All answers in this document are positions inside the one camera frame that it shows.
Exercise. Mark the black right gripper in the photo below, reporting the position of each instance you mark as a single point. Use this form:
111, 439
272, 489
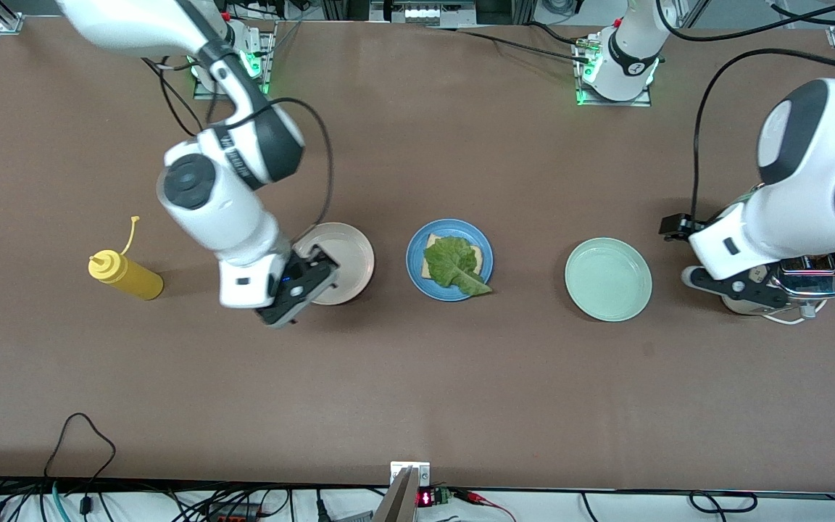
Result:
314, 270

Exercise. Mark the pale bread slice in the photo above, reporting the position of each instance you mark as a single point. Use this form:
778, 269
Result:
434, 239

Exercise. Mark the green lettuce leaf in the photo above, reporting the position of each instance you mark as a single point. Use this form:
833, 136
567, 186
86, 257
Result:
450, 261

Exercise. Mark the yellow squeeze sauce bottle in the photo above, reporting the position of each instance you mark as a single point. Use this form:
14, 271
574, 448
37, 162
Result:
131, 279

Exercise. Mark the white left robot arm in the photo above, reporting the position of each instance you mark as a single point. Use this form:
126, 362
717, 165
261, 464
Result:
809, 203

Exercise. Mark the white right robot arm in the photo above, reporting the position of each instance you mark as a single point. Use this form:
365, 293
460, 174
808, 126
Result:
222, 210

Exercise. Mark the beige white round plate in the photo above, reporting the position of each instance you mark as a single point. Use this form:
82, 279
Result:
349, 254

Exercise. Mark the blue round plate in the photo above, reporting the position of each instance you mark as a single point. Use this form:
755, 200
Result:
414, 250

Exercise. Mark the mint green round plate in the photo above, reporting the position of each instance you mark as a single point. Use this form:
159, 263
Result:
608, 280

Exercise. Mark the beige chrome two-slot toaster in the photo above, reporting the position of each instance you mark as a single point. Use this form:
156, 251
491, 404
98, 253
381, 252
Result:
816, 279

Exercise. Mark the grey aluminium beam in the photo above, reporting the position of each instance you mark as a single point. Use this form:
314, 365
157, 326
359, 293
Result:
396, 504

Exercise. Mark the red display electronics module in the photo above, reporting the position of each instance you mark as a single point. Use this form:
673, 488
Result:
425, 498

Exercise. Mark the black device with lights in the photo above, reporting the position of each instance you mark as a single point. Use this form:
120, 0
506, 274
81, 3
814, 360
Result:
425, 13

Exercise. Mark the silver camera mount bracket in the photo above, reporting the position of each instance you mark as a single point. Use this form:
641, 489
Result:
421, 471

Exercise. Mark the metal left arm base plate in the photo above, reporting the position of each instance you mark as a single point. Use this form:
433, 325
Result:
606, 104

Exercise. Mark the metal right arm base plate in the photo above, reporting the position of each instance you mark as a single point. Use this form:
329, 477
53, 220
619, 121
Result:
271, 51

